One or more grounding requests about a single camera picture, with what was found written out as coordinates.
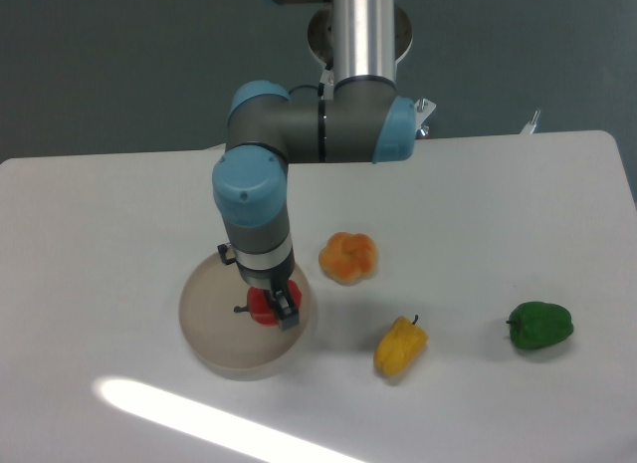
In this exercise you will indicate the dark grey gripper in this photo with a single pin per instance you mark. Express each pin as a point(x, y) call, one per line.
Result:
point(267, 266)

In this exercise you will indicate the red toy bell pepper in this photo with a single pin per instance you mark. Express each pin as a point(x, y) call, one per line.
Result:
point(258, 308)

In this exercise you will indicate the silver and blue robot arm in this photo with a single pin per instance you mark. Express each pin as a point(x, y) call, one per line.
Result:
point(364, 121)

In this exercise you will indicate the beige round plate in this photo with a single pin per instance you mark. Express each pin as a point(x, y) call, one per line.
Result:
point(233, 345)

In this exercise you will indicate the yellow toy bell pepper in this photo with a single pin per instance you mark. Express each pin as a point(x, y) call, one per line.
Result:
point(399, 346)

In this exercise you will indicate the green toy bell pepper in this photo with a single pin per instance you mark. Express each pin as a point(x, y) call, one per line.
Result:
point(536, 325)

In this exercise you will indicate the orange knotted bread roll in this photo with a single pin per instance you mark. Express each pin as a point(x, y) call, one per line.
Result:
point(348, 258)

